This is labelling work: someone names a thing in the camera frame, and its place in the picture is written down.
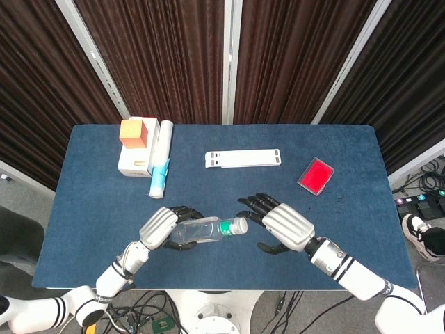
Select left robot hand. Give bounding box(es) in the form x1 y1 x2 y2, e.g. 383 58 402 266
138 205 204 252

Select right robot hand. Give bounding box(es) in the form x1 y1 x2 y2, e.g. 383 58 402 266
237 193 316 255

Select clear plastic water bottle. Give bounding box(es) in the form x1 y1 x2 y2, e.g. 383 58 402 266
170 216 248 244

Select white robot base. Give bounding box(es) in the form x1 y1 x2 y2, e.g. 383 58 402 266
166 289 265 334

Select red pad in clear case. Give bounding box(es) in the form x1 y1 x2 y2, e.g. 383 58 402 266
297 157 336 198

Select white cardboard box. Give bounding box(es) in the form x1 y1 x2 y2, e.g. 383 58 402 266
117 117 160 178

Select white roll with blue tape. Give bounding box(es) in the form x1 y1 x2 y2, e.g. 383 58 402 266
148 120 174 200

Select blue table mat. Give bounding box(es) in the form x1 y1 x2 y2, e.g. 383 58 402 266
31 124 418 290

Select white flat plastic bar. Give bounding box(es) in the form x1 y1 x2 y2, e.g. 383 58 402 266
204 148 282 170

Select green circuit board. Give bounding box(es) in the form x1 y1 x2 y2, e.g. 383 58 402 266
151 315 175 332

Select orange cube block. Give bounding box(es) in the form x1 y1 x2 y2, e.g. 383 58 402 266
119 118 150 150

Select white and black sneaker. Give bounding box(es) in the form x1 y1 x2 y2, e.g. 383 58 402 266
402 214 445 262

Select black power strip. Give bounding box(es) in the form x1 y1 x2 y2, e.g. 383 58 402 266
392 189 445 220

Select brown curtain panel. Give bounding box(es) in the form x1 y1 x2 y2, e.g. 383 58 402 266
319 0 445 175
233 0 378 125
74 0 225 125
0 0 122 191

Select black floor cable bundle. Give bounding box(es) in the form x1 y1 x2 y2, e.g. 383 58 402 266
259 290 352 334

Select black floor cable tangle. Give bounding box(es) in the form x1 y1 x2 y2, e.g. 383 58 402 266
104 290 185 334

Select white floor cable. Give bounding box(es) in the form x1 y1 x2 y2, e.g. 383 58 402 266
103 308 134 334

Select white partition bottom rail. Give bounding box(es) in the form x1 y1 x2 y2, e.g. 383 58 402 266
387 138 445 187
0 159 56 201

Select black cables by power strip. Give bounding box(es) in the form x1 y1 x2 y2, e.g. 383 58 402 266
392 156 445 198

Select white partition post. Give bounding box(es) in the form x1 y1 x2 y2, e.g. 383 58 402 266
222 0 243 125
311 0 399 125
54 0 131 120

